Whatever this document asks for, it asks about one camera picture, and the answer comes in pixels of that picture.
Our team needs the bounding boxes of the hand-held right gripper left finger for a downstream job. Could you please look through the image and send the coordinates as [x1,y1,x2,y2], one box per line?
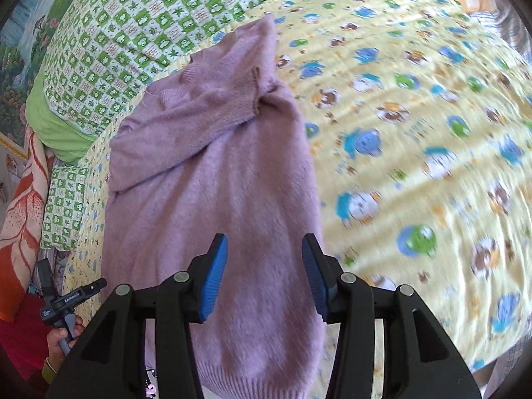
[46,233,229,399]

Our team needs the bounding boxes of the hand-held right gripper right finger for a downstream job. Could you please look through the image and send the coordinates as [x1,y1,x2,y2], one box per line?
[301,233,483,399]

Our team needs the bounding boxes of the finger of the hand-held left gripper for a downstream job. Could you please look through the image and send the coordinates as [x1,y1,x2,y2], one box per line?
[80,279,108,299]

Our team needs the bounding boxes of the purple knit sweater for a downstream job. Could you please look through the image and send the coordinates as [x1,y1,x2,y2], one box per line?
[101,13,327,399]

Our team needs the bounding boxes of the person's left forearm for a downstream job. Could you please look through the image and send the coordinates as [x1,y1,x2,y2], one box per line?
[39,355,63,387]

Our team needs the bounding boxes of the person's left hand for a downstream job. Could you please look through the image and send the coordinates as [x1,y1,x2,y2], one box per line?
[47,315,84,360]

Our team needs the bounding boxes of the red cloth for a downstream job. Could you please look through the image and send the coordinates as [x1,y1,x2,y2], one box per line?
[0,291,55,385]

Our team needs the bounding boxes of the orange and cream blanket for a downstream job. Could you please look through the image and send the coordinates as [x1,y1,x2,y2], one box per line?
[0,127,57,324]

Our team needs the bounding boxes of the green checkered pillow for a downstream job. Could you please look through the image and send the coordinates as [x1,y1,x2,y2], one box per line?
[40,164,90,251]

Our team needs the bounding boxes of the framed landscape painting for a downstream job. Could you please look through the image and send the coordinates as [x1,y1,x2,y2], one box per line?
[0,0,100,163]

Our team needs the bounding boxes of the green checkered quilt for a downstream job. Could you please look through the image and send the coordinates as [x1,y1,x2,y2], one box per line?
[25,0,325,164]

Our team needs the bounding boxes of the grey striped cloth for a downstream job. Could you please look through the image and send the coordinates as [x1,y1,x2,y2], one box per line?
[474,2,532,53]

